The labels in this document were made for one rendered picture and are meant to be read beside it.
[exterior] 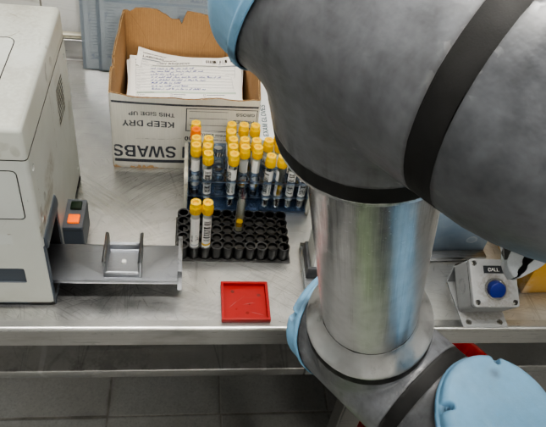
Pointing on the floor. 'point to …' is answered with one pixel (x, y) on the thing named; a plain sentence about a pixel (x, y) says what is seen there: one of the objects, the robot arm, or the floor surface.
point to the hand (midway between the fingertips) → (515, 276)
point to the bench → (196, 288)
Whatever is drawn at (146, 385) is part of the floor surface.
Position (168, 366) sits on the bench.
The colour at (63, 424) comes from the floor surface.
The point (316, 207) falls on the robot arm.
